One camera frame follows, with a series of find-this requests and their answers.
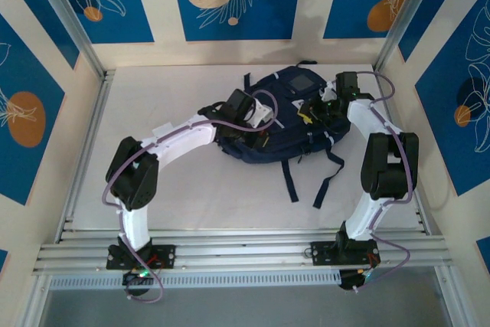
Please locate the navy blue backpack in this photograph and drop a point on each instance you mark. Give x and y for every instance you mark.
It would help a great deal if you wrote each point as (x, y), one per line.
(291, 139)

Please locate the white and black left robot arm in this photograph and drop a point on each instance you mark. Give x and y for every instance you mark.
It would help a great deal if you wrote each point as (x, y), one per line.
(183, 135)

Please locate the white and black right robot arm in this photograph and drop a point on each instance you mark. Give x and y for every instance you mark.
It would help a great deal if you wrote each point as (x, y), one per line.
(363, 116)

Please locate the aluminium table edge rails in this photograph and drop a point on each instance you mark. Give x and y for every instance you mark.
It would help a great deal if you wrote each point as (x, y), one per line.
(245, 250)

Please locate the black controller board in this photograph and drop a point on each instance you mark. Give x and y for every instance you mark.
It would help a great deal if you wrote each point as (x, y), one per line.
(350, 279)
(134, 279)

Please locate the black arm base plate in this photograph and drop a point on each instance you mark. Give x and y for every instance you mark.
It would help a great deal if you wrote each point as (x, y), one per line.
(321, 252)
(164, 256)

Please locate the aluminium frame post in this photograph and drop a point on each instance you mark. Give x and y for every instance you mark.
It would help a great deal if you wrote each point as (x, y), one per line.
(69, 13)
(406, 9)

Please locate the aluminium side rail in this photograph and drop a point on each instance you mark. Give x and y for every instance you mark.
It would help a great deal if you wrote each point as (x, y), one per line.
(90, 143)
(423, 212)

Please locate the aluminium frame leg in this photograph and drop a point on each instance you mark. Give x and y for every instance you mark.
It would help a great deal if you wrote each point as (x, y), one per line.
(455, 300)
(36, 304)

